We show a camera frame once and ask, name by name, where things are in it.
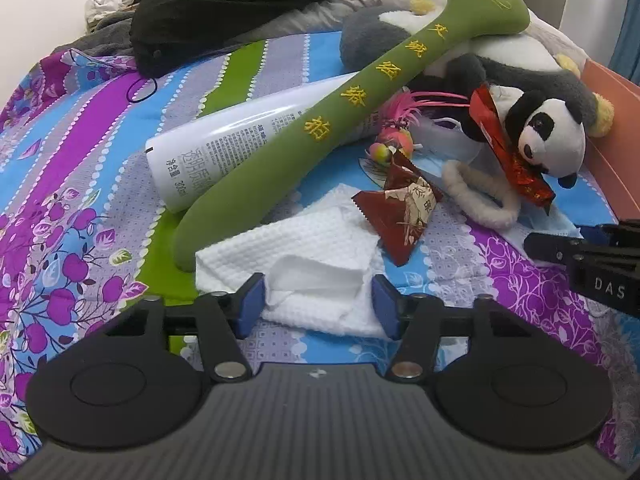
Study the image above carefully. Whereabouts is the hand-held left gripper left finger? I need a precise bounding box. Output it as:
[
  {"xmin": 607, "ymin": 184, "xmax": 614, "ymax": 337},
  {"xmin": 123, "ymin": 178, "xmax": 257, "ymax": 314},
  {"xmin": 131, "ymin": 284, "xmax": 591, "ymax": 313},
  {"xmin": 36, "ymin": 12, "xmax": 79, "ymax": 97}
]
[{"xmin": 104, "ymin": 272, "xmax": 266, "ymax": 383}]

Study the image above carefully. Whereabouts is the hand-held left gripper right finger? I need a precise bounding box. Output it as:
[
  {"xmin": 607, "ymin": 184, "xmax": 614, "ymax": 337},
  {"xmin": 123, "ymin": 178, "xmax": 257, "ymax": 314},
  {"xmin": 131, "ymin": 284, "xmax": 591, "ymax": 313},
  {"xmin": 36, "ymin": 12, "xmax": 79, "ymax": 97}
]
[{"xmin": 370, "ymin": 274, "xmax": 537, "ymax": 381}]

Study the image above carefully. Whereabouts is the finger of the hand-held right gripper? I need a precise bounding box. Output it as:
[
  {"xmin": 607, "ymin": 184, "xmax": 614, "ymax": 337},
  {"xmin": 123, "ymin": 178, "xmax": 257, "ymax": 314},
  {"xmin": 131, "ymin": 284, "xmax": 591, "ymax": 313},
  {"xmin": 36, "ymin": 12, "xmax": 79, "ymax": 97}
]
[
  {"xmin": 523, "ymin": 232, "xmax": 584, "ymax": 267},
  {"xmin": 581, "ymin": 223, "xmax": 621, "ymax": 242}
]

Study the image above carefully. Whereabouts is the fuzzy beige hair tie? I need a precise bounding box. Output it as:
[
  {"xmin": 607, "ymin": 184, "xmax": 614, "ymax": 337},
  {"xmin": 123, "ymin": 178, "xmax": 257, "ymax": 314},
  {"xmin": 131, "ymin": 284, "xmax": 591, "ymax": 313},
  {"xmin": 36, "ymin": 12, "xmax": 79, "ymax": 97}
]
[{"xmin": 442, "ymin": 159, "xmax": 522, "ymax": 229}]

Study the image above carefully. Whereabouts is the white waffle cloth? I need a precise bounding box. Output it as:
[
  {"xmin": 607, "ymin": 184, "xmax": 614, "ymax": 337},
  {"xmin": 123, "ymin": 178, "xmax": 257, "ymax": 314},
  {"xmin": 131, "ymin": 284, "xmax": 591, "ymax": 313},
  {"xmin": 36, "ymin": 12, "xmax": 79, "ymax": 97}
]
[{"xmin": 195, "ymin": 183, "xmax": 397, "ymax": 339}]

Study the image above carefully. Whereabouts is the shiny red snack packet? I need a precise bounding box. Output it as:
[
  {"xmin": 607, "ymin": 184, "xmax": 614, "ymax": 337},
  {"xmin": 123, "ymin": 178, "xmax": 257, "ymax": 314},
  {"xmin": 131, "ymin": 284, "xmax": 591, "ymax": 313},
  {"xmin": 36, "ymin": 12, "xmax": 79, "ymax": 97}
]
[{"xmin": 469, "ymin": 84, "xmax": 557, "ymax": 216}]

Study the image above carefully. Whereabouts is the brown snack packet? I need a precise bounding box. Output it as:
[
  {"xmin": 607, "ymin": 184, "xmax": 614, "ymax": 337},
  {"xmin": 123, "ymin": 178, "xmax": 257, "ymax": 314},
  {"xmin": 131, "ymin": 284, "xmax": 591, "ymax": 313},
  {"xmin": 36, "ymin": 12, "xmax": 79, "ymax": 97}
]
[{"xmin": 351, "ymin": 152, "xmax": 445, "ymax": 267}]

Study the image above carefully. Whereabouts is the pink cardboard box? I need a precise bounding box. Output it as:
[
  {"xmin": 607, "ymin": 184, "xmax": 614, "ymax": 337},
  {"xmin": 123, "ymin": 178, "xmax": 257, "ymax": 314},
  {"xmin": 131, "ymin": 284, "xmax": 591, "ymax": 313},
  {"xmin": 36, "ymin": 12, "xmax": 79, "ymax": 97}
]
[{"xmin": 580, "ymin": 57, "xmax": 640, "ymax": 226}]

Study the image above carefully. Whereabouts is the small panda plush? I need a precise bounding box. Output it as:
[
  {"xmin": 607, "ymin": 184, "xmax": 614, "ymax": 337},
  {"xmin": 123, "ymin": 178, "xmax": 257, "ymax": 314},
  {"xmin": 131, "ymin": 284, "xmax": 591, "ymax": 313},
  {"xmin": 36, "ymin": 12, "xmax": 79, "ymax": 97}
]
[{"xmin": 457, "ymin": 85, "xmax": 587, "ymax": 191}]

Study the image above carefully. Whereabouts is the blue face mask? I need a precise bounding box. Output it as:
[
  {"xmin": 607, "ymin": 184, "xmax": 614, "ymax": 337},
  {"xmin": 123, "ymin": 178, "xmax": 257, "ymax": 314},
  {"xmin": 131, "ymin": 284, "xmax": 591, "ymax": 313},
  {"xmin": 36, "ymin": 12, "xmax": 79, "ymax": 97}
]
[{"xmin": 414, "ymin": 115, "xmax": 584, "ymax": 239}]

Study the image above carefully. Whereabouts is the grey penguin plush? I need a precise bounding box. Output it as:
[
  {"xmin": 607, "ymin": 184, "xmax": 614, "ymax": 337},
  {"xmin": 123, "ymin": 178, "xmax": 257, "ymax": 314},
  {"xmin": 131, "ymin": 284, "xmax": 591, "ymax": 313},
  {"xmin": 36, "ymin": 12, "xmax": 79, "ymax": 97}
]
[{"xmin": 339, "ymin": 0, "xmax": 616, "ymax": 139}]

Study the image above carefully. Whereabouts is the green plush stick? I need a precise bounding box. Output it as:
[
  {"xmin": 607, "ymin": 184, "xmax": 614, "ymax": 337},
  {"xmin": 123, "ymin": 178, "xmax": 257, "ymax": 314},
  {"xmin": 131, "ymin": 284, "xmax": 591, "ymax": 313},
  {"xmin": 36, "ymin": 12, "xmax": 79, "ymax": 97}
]
[{"xmin": 172, "ymin": 0, "xmax": 531, "ymax": 274}]

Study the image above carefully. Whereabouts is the white plastic bottle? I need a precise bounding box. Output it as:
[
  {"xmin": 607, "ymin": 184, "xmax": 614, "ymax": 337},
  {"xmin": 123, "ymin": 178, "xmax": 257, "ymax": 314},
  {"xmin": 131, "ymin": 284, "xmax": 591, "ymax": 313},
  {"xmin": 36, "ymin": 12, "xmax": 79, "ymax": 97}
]
[{"xmin": 145, "ymin": 72, "xmax": 386, "ymax": 214}]

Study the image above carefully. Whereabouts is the pink feather toy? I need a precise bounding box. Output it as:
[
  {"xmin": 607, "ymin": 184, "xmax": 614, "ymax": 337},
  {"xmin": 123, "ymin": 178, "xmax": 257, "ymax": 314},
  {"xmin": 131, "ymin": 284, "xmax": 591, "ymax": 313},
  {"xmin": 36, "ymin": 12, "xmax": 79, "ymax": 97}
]
[{"xmin": 367, "ymin": 89, "xmax": 469, "ymax": 166}]

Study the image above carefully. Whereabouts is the blue curtain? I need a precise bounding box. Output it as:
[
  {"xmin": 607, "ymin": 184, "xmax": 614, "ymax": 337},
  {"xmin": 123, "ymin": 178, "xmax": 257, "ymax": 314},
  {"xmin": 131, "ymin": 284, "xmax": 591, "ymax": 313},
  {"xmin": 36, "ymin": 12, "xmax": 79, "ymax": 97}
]
[{"xmin": 611, "ymin": 0, "xmax": 640, "ymax": 82}]

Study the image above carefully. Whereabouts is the floral striped bedsheet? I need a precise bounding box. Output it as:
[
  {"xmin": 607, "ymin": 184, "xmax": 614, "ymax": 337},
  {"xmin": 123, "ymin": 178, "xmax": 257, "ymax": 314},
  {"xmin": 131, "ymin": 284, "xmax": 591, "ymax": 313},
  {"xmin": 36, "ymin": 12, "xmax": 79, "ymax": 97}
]
[{"xmin": 0, "ymin": 25, "xmax": 640, "ymax": 480}]

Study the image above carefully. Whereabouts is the black garment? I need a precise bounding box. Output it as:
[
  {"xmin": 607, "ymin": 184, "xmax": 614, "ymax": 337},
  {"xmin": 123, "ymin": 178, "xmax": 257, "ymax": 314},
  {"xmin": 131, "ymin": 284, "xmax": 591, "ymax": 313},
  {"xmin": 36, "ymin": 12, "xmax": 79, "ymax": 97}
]
[{"xmin": 129, "ymin": 0, "xmax": 405, "ymax": 79}]

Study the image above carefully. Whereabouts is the white crumpled cloth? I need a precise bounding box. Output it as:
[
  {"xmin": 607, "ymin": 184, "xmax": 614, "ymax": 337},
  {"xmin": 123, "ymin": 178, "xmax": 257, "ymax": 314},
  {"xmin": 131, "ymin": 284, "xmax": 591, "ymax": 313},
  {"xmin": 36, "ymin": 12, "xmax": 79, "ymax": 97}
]
[{"xmin": 84, "ymin": 0, "xmax": 147, "ymax": 26}]

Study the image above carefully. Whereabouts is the black elastic hair tie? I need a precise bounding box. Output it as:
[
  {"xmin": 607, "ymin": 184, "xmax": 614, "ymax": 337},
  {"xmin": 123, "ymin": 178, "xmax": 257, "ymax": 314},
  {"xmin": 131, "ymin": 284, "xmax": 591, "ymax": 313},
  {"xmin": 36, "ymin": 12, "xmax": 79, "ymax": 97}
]
[{"xmin": 124, "ymin": 77, "xmax": 160, "ymax": 106}]

